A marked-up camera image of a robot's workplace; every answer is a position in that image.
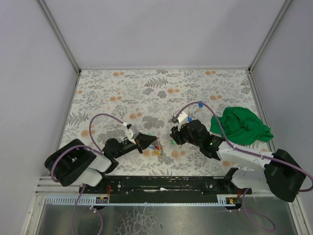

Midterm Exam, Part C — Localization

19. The spiral keyring with yellow handle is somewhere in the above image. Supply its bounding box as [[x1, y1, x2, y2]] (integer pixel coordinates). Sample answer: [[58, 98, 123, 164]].
[[148, 139, 163, 157]]

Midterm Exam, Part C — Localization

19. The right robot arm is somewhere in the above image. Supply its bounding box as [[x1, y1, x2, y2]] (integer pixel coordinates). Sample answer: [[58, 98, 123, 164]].
[[170, 119, 306, 202]]

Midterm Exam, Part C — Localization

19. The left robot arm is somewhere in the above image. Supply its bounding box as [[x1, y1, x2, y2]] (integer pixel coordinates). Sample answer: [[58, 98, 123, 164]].
[[44, 133, 157, 187]]

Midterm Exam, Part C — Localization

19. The green cloth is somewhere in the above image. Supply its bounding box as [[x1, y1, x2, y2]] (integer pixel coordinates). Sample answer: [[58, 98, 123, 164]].
[[210, 107, 274, 145]]

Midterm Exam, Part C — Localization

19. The floral table mat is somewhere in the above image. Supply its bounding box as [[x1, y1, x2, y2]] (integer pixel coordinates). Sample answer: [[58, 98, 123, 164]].
[[60, 69, 259, 176]]

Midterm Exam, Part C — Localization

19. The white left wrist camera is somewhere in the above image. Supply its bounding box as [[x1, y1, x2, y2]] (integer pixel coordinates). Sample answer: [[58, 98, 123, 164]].
[[123, 122, 139, 143]]

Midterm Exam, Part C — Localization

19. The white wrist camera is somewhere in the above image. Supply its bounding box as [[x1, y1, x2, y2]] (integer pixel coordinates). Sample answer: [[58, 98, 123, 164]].
[[172, 111, 188, 130], [123, 122, 139, 143]]

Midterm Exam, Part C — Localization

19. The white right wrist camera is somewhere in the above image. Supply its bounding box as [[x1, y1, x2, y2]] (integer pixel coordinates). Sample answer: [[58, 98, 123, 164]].
[[172, 111, 188, 130]]

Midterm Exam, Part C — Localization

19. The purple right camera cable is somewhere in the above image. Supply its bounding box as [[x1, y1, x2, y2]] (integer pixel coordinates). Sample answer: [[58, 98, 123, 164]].
[[175, 101, 313, 192]]

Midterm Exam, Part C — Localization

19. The purple camera cable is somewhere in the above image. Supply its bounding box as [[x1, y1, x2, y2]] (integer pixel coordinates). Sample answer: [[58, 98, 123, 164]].
[[50, 114, 127, 183], [175, 101, 313, 192]]

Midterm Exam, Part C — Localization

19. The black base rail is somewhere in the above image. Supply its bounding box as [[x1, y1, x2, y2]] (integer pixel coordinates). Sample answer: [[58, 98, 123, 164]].
[[79, 176, 246, 203]]

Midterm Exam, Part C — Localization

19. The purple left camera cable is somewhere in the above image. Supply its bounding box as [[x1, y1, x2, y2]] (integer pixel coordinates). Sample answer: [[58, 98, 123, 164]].
[[50, 114, 127, 183]]

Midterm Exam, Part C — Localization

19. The white cable duct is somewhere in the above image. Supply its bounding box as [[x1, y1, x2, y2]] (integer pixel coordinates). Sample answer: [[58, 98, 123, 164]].
[[45, 192, 238, 208]]

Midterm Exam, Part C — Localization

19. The purple floor cable right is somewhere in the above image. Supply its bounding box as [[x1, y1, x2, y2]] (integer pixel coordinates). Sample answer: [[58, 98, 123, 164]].
[[229, 187, 277, 232]]

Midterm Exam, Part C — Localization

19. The purple floor cable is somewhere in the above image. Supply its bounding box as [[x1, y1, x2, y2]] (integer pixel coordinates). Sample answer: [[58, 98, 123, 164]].
[[70, 183, 105, 235], [229, 187, 277, 232]]

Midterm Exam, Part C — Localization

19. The purple floor cable left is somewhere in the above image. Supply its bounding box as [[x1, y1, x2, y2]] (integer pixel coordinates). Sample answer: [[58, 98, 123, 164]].
[[70, 183, 105, 235]]

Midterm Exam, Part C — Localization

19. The right aluminium frame post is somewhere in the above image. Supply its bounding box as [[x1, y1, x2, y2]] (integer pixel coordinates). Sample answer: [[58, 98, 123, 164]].
[[248, 0, 293, 74]]

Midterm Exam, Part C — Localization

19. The aluminium frame post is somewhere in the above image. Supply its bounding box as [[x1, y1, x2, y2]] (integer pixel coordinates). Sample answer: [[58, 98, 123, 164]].
[[248, 0, 293, 74], [35, 0, 81, 74]]

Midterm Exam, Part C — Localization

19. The left aluminium frame post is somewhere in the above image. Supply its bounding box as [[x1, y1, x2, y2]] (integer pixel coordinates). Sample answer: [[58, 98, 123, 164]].
[[35, 0, 81, 74]]

